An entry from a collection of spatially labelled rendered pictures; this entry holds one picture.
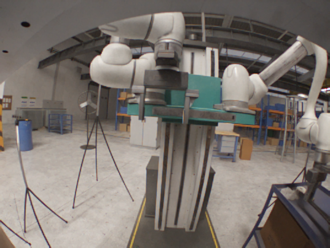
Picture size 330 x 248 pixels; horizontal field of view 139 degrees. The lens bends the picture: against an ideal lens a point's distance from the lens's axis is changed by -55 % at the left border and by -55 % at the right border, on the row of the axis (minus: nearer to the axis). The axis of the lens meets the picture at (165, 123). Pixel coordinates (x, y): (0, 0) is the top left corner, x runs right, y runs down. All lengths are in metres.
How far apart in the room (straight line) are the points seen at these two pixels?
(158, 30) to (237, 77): 0.47
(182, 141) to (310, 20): 0.86
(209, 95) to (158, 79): 0.48
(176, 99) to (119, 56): 0.39
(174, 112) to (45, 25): 0.57
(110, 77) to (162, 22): 0.34
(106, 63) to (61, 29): 0.49
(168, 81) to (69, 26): 0.31
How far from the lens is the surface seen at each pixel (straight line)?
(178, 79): 0.40
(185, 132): 0.88
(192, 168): 0.95
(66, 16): 0.16
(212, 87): 0.84
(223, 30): 6.88
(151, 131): 4.61
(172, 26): 0.45
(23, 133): 4.64
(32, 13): 0.18
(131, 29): 0.43
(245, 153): 4.77
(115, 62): 0.64
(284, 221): 0.92
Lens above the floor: 1.26
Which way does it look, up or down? 4 degrees down
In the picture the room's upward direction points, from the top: 4 degrees clockwise
